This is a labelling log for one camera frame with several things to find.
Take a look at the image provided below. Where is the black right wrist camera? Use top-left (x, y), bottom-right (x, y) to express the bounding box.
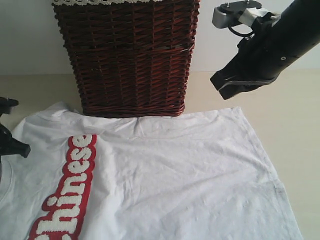
top-left (211, 0), bottom-right (262, 29)

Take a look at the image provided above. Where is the grey lace-trimmed basket liner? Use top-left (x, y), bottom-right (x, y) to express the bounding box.
top-left (51, 0), bottom-right (163, 6)

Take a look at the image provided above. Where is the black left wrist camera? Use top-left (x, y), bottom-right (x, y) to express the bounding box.
top-left (0, 97), bottom-right (19, 116)

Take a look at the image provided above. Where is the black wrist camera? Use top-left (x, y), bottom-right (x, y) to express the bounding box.
top-left (211, 0), bottom-right (262, 29)
top-left (0, 97), bottom-right (19, 116)

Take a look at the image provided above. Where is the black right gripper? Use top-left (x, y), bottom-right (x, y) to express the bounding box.
top-left (210, 23), bottom-right (278, 100)

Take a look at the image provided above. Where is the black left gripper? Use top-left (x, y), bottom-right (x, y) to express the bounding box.
top-left (0, 124), bottom-right (31, 158)

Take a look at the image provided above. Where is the dark red wicker basket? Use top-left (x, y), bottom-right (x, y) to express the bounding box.
top-left (52, 0), bottom-right (200, 118)

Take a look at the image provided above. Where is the white t-shirt red lettering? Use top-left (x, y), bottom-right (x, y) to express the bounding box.
top-left (0, 103), bottom-right (302, 240)

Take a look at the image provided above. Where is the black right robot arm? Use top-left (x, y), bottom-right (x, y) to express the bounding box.
top-left (210, 0), bottom-right (320, 100)

